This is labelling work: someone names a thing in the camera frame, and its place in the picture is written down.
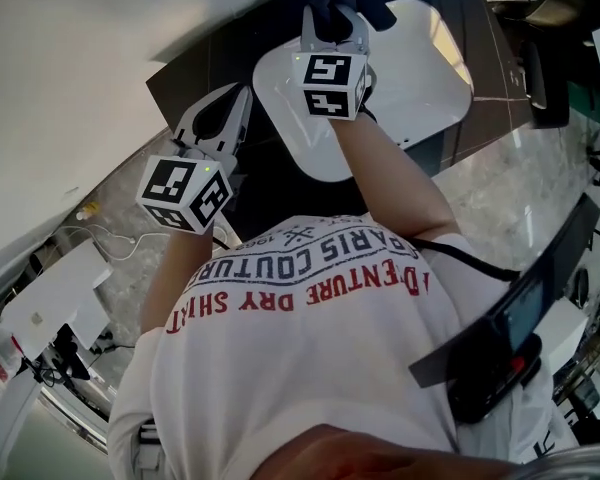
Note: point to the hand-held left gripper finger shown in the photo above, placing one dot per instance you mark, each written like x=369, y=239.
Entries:
x=239, y=133
x=186, y=120

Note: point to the small yellow bottle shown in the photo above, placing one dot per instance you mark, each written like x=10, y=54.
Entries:
x=87, y=212

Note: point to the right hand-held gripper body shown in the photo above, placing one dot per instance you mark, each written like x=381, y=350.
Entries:
x=330, y=73

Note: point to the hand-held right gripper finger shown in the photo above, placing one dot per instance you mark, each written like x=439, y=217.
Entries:
x=309, y=35
x=361, y=30

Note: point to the black office chair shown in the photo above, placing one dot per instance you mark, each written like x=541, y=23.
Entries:
x=537, y=83

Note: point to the white sink basin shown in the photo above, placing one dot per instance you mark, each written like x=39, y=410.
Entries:
x=415, y=83

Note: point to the white side table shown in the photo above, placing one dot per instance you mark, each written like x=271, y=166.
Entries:
x=565, y=333

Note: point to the white cardboard box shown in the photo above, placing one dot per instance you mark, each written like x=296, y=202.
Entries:
x=55, y=298

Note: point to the person's white printed shirt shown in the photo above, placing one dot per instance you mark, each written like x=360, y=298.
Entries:
x=305, y=368

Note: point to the silver metal door frame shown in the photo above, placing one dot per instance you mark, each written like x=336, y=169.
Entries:
x=75, y=418

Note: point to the black tangled equipment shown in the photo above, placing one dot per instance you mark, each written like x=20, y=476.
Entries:
x=70, y=358

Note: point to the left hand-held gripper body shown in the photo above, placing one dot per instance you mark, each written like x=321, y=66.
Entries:
x=172, y=183

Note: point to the green cabinet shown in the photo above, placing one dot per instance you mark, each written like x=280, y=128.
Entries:
x=585, y=105

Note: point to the person's left forearm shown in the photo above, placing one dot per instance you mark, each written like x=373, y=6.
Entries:
x=172, y=278

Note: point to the person's right forearm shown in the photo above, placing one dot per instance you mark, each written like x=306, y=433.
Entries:
x=395, y=183

